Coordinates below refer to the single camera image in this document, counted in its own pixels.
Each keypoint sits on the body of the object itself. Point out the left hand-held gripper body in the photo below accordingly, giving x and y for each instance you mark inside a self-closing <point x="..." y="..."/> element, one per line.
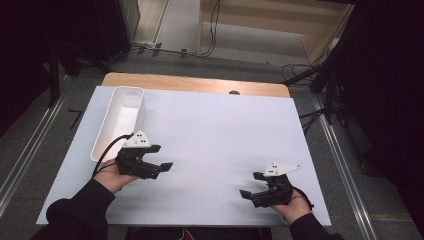
<point x="133" y="163"/>

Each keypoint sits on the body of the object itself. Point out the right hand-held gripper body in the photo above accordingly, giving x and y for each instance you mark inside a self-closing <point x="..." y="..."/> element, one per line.
<point x="275" y="190"/>

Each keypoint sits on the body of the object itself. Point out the white plastic bin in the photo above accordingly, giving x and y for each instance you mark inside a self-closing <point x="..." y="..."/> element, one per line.
<point x="116" y="120"/>

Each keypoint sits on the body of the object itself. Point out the person's left hand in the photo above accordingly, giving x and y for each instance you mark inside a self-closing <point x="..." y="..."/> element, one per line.
<point x="113" y="178"/>

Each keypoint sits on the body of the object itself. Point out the person's right hand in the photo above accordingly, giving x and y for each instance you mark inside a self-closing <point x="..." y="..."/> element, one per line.
<point x="295" y="208"/>

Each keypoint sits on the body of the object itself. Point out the white board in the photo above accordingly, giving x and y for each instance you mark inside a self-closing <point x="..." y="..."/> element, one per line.
<point x="216" y="116"/>

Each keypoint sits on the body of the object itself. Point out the black stand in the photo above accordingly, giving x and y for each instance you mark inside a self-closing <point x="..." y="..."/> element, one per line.
<point x="325" y="83"/>

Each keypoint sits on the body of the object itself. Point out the dark cabinet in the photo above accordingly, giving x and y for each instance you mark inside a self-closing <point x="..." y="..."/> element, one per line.
<point x="110" y="26"/>

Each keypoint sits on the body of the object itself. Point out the light wooden shelf unit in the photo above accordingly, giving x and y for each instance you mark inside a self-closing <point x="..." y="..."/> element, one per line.
<point x="266" y="30"/>

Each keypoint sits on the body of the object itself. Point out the metal floor rail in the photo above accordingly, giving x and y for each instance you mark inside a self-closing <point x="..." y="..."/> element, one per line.
<point x="346" y="180"/>
<point x="30" y="146"/>

